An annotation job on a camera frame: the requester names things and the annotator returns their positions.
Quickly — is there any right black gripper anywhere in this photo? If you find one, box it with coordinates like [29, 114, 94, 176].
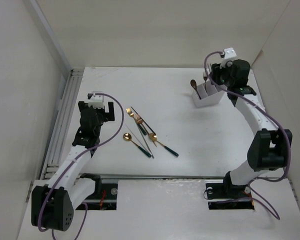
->
[209, 60, 235, 88]

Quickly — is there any gold fork dark green handle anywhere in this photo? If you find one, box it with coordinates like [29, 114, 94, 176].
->
[203, 71, 208, 90]

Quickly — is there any brown wooden spoon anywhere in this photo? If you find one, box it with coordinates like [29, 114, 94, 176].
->
[190, 79, 202, 100]

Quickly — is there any small gold spoon green handle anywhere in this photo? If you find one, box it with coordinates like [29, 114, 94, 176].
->
[149, 133, 179, 157]

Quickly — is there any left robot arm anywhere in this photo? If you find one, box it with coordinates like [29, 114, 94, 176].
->
[31, 101, 115, 232]

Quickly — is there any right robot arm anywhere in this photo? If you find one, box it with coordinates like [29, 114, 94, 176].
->
[206, 59, 293, 200]

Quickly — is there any lilac utensil container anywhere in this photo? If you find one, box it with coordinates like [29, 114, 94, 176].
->
[191, 80, 225, 108]

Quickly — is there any rose gold fork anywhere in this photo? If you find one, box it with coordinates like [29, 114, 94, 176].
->
[135, 114, 157, 147]

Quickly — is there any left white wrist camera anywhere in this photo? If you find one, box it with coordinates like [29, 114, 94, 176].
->
[87, 91, 105, 109]

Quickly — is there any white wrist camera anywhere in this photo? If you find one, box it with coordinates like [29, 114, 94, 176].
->
[87, 91, 105, 109]
[219, 47, 237, 69]

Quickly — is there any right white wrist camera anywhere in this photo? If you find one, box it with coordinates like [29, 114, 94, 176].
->
[219, 47, 237, 69]

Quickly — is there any aluminium frame rail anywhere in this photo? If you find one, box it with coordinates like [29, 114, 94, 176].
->
[37, 68, 84, 180]

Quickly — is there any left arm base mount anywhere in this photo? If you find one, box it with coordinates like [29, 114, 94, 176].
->
[69, 173, 118, 211]

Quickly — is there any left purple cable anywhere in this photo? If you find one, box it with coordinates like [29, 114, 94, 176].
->
[37, 92, 125, 240]

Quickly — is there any purple cable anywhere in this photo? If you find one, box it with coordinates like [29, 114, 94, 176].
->
[37, 92, 125, 240]
[204, 51, 292, 221]

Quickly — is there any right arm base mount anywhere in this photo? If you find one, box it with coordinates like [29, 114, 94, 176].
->
[204, 182, 255, 210]

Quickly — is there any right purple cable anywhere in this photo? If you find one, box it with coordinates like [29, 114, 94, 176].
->
[204, 51, 292, 221]

